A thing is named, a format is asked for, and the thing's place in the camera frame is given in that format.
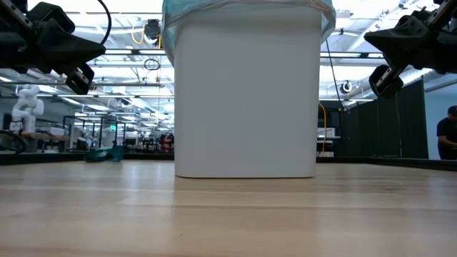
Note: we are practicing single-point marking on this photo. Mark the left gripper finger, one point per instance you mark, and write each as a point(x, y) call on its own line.
point(53, 16)
point(71, 50)

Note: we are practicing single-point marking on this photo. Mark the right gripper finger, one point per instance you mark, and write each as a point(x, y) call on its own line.
point(396, 44)
point(416, 16)

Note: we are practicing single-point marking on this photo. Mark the light blue bag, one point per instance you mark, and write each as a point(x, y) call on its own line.
point(171, 18)

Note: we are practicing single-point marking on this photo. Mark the white plastic trash bin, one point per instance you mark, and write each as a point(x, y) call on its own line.
point(246, 96)

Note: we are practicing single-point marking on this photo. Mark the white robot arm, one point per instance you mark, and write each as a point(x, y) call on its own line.
point(26, 107)

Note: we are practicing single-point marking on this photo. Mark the small crumpled teal bag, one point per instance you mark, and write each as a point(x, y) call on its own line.
point(104, 154)

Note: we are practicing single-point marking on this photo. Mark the black partition screen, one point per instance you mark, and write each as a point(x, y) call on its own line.
point(392, 128)

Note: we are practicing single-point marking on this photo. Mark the distant wooden workbench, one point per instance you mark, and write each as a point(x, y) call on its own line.
point(35, 135)

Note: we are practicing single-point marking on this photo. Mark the person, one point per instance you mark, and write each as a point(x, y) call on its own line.
point(448, 135)

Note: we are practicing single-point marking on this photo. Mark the silver ventilation duct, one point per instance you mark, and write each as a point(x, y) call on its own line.
point(421, 76)

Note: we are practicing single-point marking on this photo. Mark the ceiling light rail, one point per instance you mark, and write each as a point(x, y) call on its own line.
point(135, 52)

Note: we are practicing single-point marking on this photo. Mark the distant black shelving frame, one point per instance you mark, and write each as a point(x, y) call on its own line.
point(101, 132)

